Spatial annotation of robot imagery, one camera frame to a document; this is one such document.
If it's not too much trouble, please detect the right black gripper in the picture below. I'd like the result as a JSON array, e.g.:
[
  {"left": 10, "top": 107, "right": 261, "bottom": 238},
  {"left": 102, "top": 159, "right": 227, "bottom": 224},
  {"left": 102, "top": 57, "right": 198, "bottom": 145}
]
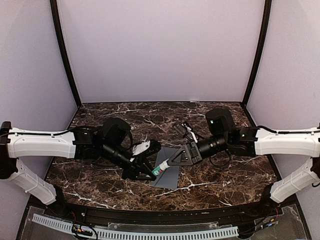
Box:
[{"left": 166, "top": 133, "right": 229, "bottom": 166}]

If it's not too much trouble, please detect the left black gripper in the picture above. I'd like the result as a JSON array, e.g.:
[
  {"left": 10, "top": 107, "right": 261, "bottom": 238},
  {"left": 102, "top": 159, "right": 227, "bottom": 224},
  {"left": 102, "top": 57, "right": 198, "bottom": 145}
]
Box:
[{"left": 101, "top": 140, "right": 157, "bottom": 180}]

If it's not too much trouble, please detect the green white glue stick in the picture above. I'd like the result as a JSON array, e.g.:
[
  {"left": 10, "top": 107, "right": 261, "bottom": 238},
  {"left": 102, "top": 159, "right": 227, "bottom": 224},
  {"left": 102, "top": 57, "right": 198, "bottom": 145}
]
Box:
[{"left": 152, "top": 159, "right": 170, "bottom": 176}]

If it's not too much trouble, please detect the grey envelope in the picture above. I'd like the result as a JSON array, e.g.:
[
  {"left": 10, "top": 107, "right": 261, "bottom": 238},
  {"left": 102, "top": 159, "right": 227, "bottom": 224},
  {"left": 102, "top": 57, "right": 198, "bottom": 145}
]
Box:
[{"left": 150, "top": 147, "right": 180, "bottom": 190}]

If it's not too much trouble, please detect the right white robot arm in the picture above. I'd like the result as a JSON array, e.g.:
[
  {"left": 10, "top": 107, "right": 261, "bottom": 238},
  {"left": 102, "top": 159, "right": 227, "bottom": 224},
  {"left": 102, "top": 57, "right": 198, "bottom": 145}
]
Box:
[{"left": 166, "top": 108, "right": 320, "bottom": 217}]

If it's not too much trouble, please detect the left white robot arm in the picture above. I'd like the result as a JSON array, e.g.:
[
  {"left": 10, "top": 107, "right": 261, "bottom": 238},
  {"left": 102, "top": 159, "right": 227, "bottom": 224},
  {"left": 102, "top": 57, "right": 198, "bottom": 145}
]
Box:
[{"left": 0, "top": 117, "right": 161, "bottom": 218}]

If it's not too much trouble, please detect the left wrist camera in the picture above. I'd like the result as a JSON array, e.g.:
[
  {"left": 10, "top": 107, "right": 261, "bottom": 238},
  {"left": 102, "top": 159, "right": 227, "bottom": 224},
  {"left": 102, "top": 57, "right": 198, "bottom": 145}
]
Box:
[{"left": 132, "top": 139, "right": 162, "bottom": 157}]

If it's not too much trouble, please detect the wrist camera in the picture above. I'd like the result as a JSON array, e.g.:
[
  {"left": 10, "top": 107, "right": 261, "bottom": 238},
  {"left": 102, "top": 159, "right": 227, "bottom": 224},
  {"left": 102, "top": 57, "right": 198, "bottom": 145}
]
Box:
[
  {"left": 172, "top": 122, "right": 198, "bottom": 143},
  {"left": 132, "top": 139, "right": 162, "bottom": 157}
]

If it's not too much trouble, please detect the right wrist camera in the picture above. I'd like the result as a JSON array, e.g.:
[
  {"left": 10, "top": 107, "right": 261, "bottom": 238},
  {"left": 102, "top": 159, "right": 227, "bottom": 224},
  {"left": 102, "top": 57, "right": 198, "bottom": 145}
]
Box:
[{"left": 172, "top": 122, "right": 198, "bottom": 143}]

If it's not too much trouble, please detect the black front rail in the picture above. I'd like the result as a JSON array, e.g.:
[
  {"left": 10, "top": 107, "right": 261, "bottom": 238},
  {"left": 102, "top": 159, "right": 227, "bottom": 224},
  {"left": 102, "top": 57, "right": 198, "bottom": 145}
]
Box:
[{"left": 42, "top": 199, "right": 281, "bottom": 227}]

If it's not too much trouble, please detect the white slotted cable duct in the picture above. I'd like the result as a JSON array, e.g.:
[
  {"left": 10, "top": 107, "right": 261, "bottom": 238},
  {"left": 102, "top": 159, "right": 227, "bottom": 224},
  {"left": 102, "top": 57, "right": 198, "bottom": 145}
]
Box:
[{"left": 31, "top": 213, "right": 239, "bottom": 240}]

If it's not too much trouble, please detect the right black frame post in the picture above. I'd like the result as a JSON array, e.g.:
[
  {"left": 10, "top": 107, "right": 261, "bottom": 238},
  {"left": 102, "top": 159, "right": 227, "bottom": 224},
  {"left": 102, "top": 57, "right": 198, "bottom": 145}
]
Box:
[{"left": 241, "top": 0, "right": 272, "bottom": 109}]

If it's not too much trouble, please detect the black frame post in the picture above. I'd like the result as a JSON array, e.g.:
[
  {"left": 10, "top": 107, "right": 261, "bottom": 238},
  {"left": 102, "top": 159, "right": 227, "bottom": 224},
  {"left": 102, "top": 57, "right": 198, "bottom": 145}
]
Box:
[
  {"left": 49, "top": 0, "right": 82, "bottom": 108},
  {"left": 241, "top": 0, "right": 272, "bottom": 109}
]

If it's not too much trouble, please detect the left black frame post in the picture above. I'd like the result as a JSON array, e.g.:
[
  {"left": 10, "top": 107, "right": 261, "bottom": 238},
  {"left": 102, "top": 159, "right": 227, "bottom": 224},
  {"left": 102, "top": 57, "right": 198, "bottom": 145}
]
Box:
[{"left": 49, "top": 0, "right": 82, "bottom": 108}]

